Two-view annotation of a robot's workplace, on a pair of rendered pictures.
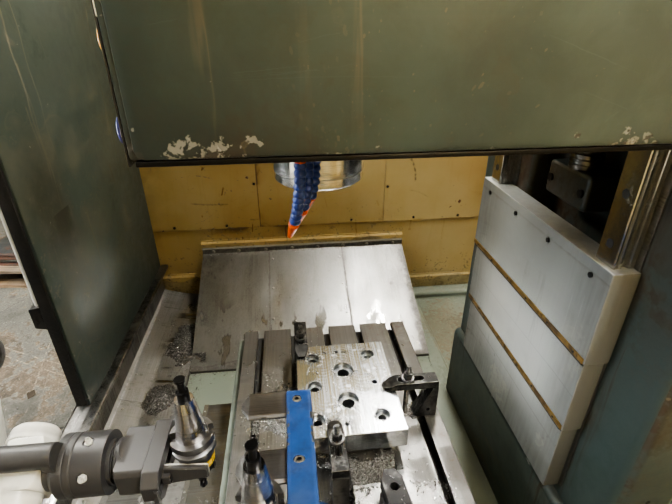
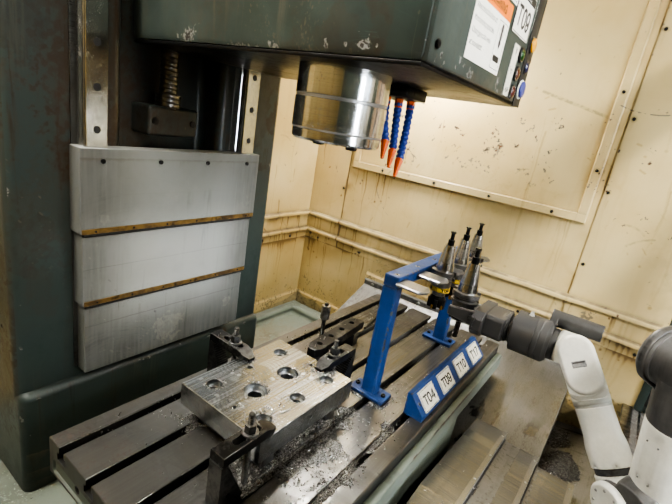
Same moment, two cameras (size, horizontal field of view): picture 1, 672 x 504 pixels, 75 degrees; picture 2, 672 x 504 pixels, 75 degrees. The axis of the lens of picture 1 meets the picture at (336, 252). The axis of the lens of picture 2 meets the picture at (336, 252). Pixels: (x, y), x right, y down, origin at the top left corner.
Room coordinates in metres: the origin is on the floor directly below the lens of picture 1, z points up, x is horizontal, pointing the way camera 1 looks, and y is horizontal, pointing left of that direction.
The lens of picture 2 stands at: (1.34, 0.57, 1.55)
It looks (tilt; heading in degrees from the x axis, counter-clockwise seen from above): 17 degrees down; 220
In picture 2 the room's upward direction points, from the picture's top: 10 degrees clockwise
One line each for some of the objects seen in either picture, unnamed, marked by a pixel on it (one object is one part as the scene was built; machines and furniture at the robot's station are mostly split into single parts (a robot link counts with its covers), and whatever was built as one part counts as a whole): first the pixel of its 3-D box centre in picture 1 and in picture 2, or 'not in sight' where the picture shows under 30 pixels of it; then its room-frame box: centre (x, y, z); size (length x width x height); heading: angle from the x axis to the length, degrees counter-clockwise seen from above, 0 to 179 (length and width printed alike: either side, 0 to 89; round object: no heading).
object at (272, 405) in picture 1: (264, 405); (414, 288); (0.50, 0.11, 1.21); 0.07 x 0.05 x 0.01; 96
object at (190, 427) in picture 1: (187, 415); (471, 277); (0.44, 0.21, 1.26); 0.04 x 0.04 x 0.07
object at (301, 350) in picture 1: (301, 346); (245, 451); (0.93, 0.10, 0.97); 0.13 x 0.03 x 0.15; 6
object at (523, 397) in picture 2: not in sight; (411, 374); (0.11, -0.04, 0.75); 0.89 x 0.70 x 0.26; 96
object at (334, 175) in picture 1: (318, 143); (340, 107); (0.75, 0.03, 1.57); 0.16 x 0.16 x 0.12
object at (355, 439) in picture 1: (345, 391); (270, 390); (0.78, -0.02, 0.97); 0.29 x 0.23 x 0.05; 6
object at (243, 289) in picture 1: (309, 310); not in sight; (1.41, 0.11, 0.75); 0.89 x 0.67 x 0.26; 96
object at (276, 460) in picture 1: (261, 467); (434, 278); (0.39, 0.10, 1.21); 0.07 x 0.05 x 0.01; 96
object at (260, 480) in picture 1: (256, 483); (447, 257); (0.34, 0.10, 1.26); 0.04 x 0.04 x 0.07
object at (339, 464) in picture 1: (337, 454); (333, 366); (0.60, 0.00, 0.97); 0.13 x 0.03 x 0.15; 6
